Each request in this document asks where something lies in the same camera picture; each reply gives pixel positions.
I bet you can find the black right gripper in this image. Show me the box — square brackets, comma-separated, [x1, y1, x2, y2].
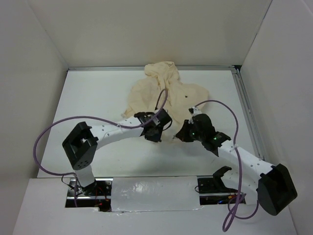
[176, 119, 205, 142]

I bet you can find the cream fabric jacket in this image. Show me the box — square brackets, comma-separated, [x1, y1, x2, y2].
[122, 61, 209, 142]

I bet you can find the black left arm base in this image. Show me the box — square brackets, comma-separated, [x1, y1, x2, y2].
[61, 178, 113, 200]

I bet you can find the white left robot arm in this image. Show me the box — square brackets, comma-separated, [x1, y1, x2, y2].
[62, 109, 172, 196]

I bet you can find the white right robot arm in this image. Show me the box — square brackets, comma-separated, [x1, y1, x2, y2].
[176, 108, 298, 215]

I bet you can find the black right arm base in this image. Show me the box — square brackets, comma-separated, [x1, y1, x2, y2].
[195, 176, 237, 194]

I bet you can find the white front cardboard panel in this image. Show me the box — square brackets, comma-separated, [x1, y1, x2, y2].
[14, 173, 299, 235]

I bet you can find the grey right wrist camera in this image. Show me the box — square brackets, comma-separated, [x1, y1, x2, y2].
[188, 107, 202, 117]

